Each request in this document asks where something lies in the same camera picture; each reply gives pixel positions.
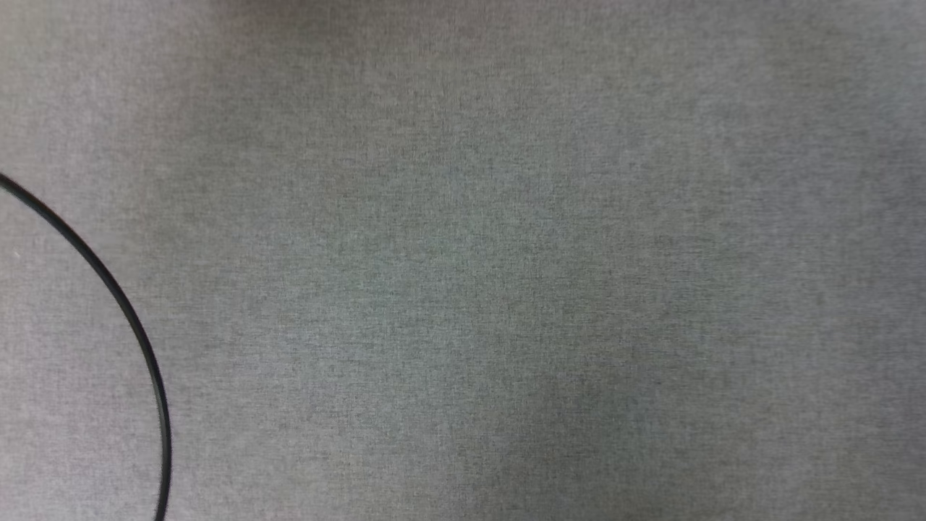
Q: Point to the grey fabric sofa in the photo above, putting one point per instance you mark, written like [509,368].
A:
[506,275]

